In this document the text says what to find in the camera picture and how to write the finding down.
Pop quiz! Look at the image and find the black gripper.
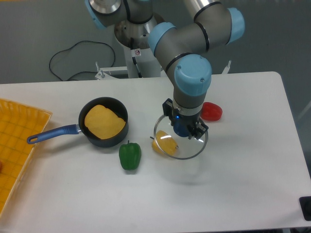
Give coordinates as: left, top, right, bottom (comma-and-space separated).
162, 99, 208, 140

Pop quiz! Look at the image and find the glass pot lid blue knob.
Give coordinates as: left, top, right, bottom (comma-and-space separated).
153, 114, 209, 160

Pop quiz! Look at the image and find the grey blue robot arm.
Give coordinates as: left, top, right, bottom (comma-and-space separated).
85, 0, 245, 139

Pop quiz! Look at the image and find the yellow bell pepper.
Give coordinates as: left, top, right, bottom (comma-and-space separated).
150, 130, 179, 156

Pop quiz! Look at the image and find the red bell pepper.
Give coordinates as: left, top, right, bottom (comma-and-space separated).
201, 102, 223, 121

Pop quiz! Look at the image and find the green bell pepper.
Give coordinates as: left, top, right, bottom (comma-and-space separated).
119, 141, 141, 170

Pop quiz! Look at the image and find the yellow bread slice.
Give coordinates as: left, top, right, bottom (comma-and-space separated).
84, 105, 126, 139

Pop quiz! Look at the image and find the black device at table edge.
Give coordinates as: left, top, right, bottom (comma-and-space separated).
299, 196, 311, 221

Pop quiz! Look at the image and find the yellow plastic basket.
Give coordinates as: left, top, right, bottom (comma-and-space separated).
0, 99, 52, 213

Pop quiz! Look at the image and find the dark saucepan blue handle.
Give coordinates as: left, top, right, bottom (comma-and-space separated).
27, 97, 129, 148

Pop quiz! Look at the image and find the black cable on floor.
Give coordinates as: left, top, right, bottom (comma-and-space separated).
49, 40, 116, 82

